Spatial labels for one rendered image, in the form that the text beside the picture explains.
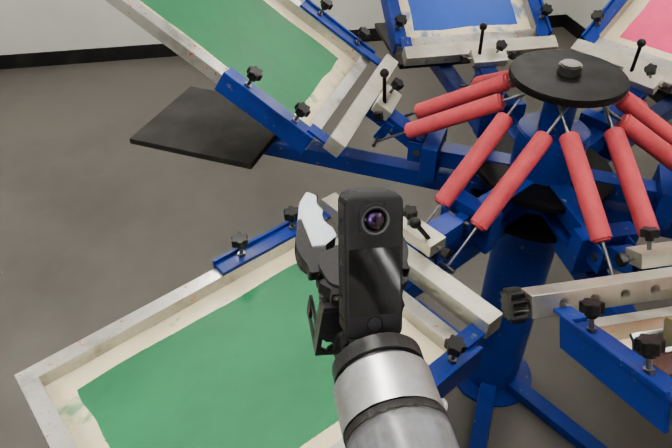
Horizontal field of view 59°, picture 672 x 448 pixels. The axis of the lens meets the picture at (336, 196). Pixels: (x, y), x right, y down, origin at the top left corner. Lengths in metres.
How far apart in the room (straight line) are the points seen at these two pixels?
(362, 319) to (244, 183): 3.02
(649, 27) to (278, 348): 1.78
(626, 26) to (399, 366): 2.19
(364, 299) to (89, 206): 3.12
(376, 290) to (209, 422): 0.88
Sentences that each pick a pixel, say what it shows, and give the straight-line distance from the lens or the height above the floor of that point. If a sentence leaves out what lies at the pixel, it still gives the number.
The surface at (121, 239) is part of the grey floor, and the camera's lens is 3.24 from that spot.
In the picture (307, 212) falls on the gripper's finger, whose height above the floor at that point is 1.69.
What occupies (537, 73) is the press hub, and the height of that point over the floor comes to 1.32.
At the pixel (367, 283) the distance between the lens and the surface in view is 0.45.
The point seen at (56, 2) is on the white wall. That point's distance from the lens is 5.02.
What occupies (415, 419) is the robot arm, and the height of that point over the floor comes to 1.69.
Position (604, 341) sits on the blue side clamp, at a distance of 1.20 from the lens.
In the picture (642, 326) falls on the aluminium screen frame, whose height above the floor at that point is 1.12.
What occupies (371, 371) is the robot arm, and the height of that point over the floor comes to 1.69.
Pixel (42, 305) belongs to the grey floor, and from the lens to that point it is 3.04.
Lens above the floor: 2.04
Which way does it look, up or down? 38 degrees down
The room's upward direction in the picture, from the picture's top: straight up
